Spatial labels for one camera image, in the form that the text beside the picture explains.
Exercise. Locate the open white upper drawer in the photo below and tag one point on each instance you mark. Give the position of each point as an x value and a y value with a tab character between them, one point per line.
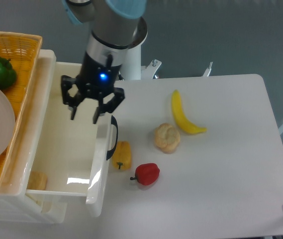
72	153

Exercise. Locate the round bread roll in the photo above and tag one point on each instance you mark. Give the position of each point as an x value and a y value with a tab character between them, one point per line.
167	138

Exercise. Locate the yellow woven basket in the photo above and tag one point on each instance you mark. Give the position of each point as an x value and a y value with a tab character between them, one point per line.
18	56

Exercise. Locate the yellow bell pepper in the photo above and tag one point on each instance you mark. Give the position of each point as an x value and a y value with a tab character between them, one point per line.
122	157

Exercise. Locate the red bell pepper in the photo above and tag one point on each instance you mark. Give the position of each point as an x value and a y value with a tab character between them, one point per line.
146	174

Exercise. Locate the yellow banana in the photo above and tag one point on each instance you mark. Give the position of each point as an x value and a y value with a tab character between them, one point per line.
180	118

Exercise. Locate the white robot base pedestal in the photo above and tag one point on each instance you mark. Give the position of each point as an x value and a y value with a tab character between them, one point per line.
132	68

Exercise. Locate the black drawer handle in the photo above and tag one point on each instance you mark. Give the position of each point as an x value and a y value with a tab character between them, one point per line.
114	138

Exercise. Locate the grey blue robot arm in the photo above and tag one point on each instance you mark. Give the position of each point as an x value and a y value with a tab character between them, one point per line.
114	24

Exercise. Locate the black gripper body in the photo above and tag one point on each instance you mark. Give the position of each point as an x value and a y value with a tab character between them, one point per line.
94	81

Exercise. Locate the square toasted bread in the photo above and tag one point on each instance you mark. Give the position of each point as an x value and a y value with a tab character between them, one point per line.
37	181

